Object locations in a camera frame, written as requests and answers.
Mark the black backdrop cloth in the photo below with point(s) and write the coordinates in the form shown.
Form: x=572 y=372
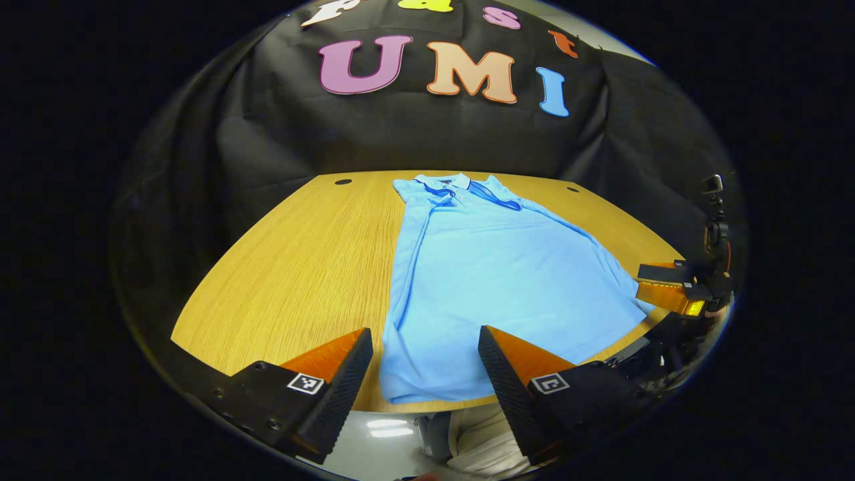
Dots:
x=401 y=133

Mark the light blue T-shirt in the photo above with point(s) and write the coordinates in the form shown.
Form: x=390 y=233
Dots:
x=494 y=287

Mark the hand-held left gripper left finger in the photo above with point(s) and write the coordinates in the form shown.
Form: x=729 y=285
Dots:
x=344 y=387

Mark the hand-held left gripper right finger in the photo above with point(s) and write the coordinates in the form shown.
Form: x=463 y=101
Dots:
x=511 y=394

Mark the person's beige trousers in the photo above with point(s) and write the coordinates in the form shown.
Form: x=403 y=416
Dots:
x=484 y=441

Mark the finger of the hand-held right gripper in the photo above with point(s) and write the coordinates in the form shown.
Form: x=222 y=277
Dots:
x=668 y=290

